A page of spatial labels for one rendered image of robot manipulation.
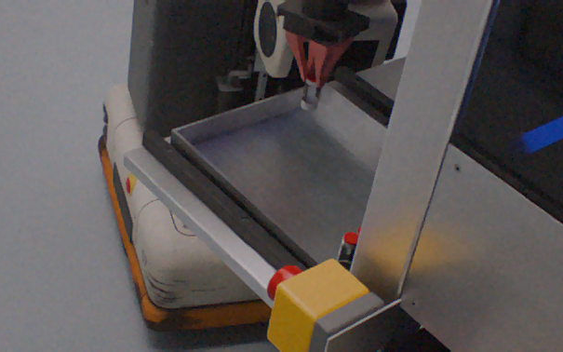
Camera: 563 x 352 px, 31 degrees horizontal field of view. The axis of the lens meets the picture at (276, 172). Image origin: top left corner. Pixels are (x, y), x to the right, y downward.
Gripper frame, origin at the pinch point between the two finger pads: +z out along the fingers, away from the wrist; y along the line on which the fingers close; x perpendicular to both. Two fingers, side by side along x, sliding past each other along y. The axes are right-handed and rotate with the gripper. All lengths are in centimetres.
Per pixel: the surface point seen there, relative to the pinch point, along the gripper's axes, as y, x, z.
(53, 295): -73, 22, 91
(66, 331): -63, 16, 92
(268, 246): 10.4, -22.0, 9.8
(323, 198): 8.6, -8.0, 10.8
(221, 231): 3.7, -22.0, 11.2
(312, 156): 2.5, -2.0, 10.0
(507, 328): 43, -34, -5
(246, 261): 8.9, -23.9, 11.8
